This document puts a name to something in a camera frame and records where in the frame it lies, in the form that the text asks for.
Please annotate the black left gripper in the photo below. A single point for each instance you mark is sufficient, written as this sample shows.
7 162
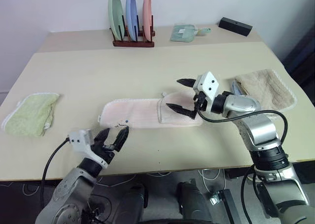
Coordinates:
103 153

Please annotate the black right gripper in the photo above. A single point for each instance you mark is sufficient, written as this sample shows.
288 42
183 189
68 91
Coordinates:
201 102

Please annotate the pink towel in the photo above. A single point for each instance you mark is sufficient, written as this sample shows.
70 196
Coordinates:
137 113

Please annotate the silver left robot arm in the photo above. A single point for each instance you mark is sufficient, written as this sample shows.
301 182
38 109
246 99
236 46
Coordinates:
73 192

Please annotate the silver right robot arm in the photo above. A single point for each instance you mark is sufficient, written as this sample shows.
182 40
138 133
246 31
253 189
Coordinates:
263 133

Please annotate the beige towel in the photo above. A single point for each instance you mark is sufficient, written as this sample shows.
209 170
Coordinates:
265 88

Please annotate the green towel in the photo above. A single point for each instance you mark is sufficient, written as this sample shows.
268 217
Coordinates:
29 113

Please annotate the folded teal cloth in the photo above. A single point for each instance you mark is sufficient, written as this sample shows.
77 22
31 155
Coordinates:
183 33

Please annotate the dark rounded shape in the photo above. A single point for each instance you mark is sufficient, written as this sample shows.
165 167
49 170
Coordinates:
192 204
134 201

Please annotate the dark wooden plate rack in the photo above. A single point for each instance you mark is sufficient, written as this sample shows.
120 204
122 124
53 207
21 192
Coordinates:
134 43

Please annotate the black rectangular box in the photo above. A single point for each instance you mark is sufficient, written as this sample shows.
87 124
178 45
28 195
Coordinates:
235 25

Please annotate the pink plate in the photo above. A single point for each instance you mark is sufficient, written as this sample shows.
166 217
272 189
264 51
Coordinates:
147 14

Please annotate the blue plate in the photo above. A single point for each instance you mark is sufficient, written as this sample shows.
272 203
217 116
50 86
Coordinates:
131 12

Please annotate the silver caster wheel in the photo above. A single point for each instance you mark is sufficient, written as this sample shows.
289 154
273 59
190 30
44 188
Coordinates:
215 198

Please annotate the green plate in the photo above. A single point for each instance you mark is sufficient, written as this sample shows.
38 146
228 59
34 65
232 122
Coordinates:
115 12

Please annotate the black metal bar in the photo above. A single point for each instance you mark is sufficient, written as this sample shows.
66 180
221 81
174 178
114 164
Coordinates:
231 206

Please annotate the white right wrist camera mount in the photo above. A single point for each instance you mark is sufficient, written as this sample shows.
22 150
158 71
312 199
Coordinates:
208 86

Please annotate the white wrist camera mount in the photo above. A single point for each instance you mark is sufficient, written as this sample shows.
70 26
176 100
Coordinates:
80 139
208 86

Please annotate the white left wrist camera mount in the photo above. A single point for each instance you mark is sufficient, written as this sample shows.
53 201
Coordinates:
80 139

